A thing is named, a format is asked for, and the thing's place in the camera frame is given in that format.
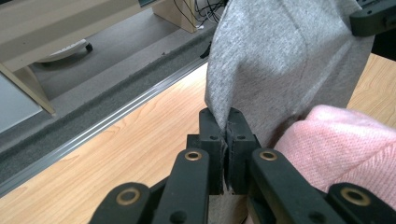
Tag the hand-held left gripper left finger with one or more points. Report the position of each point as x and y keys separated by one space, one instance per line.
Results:
x=210 y=149

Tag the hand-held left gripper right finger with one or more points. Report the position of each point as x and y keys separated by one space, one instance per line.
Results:
x=241 y=146

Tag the grey cloth garment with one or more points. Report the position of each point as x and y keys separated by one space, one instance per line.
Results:
x=274 y=62

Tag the pink knitted garment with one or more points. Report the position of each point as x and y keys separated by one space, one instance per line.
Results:
x=336 y=149

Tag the light wooden furniture panel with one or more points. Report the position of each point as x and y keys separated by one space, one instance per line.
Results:
x=177 y=15

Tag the white chair base with caster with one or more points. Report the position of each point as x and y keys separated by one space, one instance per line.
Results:
x=62 y=53

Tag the light wooden desk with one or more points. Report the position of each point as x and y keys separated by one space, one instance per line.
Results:
x=46 y=25

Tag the metal edge rail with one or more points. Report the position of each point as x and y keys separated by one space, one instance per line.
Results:
x=93 y=129

